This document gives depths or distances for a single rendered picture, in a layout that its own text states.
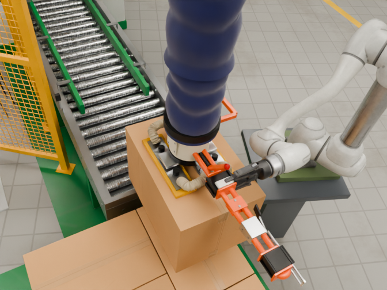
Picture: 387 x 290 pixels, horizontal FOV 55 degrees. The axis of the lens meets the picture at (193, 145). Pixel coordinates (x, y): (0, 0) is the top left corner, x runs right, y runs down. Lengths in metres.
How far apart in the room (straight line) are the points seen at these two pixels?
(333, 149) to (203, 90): 0.92
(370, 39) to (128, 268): 1.49
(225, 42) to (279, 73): 2.89
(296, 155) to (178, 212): 0.52
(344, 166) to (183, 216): 0.88
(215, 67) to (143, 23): 3.29
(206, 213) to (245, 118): 2.01
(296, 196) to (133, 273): 0.92
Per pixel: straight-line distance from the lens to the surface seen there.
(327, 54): 4.52
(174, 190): 1.51
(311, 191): 2.09
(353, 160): 1.96
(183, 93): 1.26
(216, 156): 1.60
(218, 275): 1.96
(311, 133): 1.95
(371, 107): 1.77
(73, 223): 2.72
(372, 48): 1.63
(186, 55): 1.14
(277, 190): 2.03
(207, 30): 1.09
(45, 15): 3.58
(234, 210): 1.34
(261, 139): 1.63
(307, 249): 2.80
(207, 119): 1.33
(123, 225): 2.05
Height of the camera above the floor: 2.36
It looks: 50 degrees down
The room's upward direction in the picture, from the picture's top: 9 degrees clockwise
